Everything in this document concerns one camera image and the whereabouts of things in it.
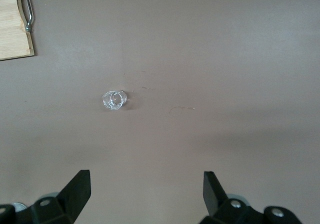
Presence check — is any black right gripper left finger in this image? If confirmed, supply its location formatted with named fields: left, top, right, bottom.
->
left=0, top=170, right=91, bottom=224

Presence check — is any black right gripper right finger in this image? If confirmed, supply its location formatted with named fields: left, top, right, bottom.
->
left=199, top=171, right=301, bottom=224

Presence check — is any clear glass measuring cup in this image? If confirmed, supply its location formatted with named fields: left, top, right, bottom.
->
left=101, top=90, right=128, bottom=111

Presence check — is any wooden cutting board with handle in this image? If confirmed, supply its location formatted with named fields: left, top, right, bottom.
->
left=0, top=0, right=37, bottom=61

